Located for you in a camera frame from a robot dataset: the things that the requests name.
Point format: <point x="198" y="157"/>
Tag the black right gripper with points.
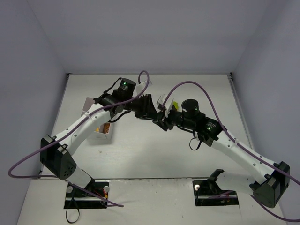
<point x="168" y="117"/>

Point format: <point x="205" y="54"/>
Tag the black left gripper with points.
<point x="139" y="108"/>

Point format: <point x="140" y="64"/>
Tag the green stepped lego brick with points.
<point x="176" y="105"/>

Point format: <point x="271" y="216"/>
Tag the brown lego plate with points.
<point x="106" y="128"/>

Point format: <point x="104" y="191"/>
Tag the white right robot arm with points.
<point x="269" y="178"/>

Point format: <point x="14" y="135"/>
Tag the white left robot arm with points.
<point x="57" y="151"/>

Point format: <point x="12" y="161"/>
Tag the white divided sorting container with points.
<point x="96" y="135"/>

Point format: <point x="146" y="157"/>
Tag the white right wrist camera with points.
<point x="165" y="104"/>

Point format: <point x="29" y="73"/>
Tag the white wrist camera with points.
<point x="140" y="88"/>
<point x="165" y="104"/>

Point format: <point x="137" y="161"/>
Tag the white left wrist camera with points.
<point x="140" y="88"/>

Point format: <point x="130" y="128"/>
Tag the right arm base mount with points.
<point x="208" y="193"/>

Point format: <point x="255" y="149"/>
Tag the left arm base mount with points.
<point x="77" y="199"/>

